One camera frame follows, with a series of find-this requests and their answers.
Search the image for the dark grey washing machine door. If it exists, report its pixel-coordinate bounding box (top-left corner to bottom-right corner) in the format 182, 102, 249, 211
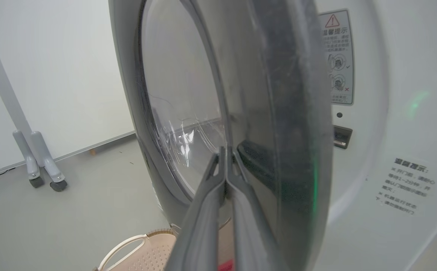
108, 0, 334, 271

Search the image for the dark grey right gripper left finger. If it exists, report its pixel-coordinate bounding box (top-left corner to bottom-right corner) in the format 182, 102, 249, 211
165, 147, 226, 271

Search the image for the white stand post with casters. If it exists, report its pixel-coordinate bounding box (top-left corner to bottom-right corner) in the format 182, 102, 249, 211
0, 8, 68, 192

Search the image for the cream perforated laundry basket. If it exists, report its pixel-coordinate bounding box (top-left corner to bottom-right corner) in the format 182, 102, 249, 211
92, 228, 238, 271

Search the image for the white front-load washing machine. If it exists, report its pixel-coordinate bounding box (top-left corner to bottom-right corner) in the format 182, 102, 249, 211
313, 0, 437, 271

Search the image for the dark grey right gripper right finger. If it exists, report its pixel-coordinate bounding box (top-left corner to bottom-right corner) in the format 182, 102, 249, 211
226, 147, 290, 271

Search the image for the grey warning sticker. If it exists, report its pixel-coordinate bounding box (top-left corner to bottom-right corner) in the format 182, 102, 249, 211
319, 9, 354, 105

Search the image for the printed text notice sticker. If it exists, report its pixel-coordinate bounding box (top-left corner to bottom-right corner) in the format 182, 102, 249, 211
377, 156, 435, 216

